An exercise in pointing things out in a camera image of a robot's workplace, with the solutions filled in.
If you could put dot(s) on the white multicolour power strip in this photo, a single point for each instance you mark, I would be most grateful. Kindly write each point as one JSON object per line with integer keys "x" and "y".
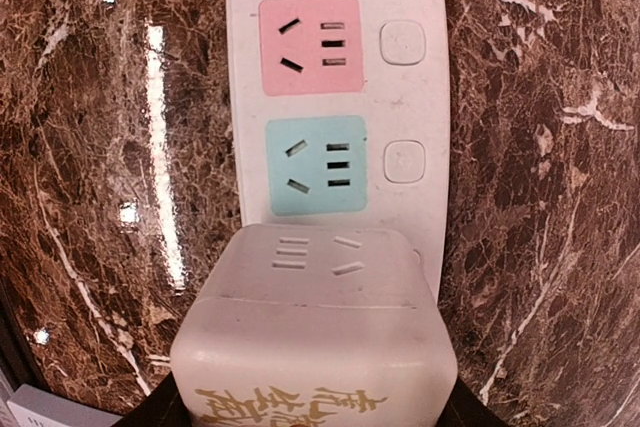
{"x": 341, "y": 116}

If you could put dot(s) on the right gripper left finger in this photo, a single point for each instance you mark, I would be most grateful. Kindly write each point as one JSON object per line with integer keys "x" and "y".
{"x": 163, "y": 408}

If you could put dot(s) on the light blue power strip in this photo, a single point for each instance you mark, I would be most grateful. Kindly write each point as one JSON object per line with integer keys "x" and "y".
{"x": 33, "y": 407}

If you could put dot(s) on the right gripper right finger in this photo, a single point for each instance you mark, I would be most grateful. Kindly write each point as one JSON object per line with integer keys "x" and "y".
{"x": 464, "y": 409}

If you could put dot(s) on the white cube socket adapter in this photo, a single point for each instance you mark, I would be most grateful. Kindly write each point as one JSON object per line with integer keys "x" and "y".
{"x": 314, "y": 326}

